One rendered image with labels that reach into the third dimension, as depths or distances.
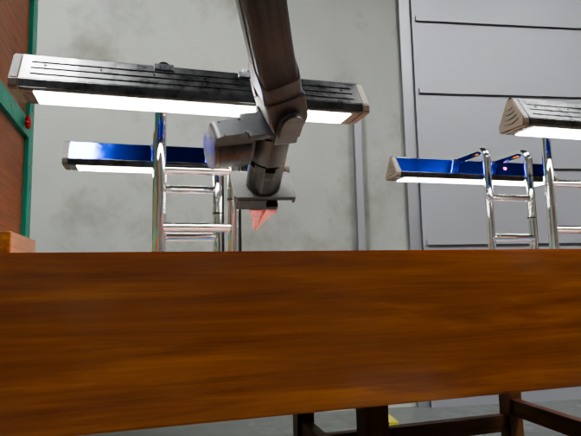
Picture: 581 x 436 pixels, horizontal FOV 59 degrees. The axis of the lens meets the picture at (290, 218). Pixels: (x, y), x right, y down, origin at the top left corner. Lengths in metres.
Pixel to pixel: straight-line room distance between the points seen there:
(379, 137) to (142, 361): 2.66
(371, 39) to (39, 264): 2.90
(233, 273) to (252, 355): 0.09
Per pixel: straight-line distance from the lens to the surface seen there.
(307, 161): 2.97
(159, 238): 1.06
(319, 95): 0.98
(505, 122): 1.24
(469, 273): 0.70
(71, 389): 0.59
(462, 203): 3.16
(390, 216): 3.04
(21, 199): 1.87
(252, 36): 0.64
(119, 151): 1.48
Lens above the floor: 0.73
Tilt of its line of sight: 7 degrees up
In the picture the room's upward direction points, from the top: 1 degrees counter-clockwise
